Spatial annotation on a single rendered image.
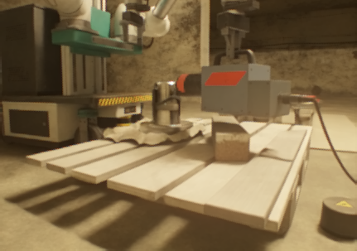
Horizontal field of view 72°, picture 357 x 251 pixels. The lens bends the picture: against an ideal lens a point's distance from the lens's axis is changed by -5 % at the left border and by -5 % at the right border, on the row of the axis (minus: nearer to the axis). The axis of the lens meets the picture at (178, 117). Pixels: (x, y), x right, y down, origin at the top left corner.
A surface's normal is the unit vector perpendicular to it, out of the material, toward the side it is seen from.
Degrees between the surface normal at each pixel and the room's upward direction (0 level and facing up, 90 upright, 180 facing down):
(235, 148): 90
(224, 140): 90
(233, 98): 90
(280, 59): 90
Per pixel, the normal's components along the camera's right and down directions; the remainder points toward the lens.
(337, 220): -0.76, 0.08
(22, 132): -0.38, 0.11
